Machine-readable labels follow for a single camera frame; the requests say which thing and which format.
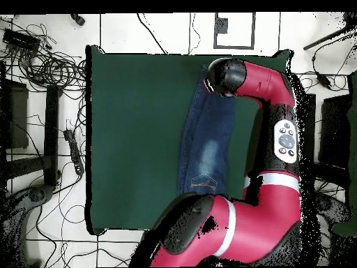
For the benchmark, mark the black power strip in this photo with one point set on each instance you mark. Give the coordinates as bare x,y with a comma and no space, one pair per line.
74,150

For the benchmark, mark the black electronics box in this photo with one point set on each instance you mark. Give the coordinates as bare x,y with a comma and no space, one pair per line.
19,39

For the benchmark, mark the blue denim jeans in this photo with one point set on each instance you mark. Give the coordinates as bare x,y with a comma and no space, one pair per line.
206,134

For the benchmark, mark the grey curved floor base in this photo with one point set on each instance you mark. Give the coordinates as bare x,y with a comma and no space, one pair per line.
334,208
36,195

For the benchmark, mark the black flat panel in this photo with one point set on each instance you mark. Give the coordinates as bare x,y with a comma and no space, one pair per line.
334,131
16,117

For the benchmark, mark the black rod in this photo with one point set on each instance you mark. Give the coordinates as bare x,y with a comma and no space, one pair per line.
323,40

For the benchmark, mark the small black cylindrical object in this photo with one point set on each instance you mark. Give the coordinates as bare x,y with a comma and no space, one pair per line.
78,19

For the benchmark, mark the black power adapter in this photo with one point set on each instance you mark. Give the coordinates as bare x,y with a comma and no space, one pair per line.
323,80

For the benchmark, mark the black stand bar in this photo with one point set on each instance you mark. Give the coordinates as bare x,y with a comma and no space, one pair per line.
51,134
310,125

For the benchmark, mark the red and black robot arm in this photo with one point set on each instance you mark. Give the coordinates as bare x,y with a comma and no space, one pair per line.
251,223

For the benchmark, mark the dark green table cloth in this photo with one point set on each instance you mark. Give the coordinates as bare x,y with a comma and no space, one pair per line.
134,139

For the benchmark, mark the dark grey square marker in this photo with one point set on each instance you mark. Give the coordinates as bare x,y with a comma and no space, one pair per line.
221,25

